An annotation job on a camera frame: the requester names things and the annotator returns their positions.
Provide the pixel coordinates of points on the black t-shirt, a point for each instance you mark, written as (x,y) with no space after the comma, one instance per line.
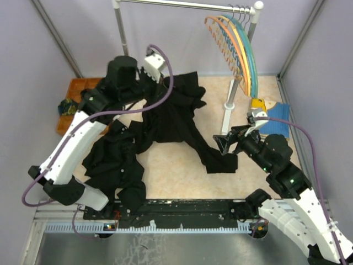
(173,121)

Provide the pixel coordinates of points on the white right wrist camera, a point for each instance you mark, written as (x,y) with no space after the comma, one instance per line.
(256,119)

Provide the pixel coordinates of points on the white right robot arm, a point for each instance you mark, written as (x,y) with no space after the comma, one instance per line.
(314,233)

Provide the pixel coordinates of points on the wooden compartment tray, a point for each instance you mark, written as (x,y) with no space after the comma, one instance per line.
(74,92)

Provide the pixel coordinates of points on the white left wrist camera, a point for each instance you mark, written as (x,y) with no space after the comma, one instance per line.
(153,66)

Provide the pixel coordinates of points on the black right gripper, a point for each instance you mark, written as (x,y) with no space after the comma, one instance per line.
(237,133)

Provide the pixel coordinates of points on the yellow hanger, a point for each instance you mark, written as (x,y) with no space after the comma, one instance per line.
(237,47)

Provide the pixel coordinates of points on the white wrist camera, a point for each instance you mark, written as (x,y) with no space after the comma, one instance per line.
(153,66)
(256,119)

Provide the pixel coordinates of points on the black button-up shirt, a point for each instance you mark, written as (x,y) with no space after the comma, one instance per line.
(112,167)

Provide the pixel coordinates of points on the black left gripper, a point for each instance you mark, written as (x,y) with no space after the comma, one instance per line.
(159,90)

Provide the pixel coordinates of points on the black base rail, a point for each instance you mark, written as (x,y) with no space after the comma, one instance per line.
(186,213)

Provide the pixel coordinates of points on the orange hanger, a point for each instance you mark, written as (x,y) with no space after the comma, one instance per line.
(231,47)

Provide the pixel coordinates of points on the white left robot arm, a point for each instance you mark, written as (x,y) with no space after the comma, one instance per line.
(123,84)

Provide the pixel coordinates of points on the white clothes rack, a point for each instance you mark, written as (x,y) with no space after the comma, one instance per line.
(247,16)

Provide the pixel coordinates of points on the green hanger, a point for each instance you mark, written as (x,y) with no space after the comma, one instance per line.
(250,56)

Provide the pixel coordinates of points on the green floral folded cloth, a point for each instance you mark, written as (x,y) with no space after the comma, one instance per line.
(67,107)

